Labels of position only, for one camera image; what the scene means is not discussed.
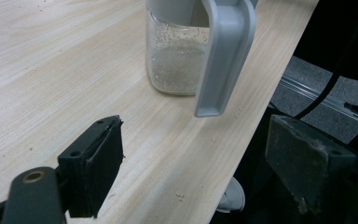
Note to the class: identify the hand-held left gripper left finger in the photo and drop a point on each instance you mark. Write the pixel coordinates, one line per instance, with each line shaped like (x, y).
(101, 168)

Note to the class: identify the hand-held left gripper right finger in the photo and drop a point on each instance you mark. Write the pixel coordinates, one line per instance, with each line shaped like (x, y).
(304, 161)

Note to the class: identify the grey round plastic part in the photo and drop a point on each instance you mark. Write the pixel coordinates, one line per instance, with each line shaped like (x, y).
(234, 196)

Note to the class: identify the metal floor rail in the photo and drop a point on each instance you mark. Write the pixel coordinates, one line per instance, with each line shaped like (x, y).
(306, 89)

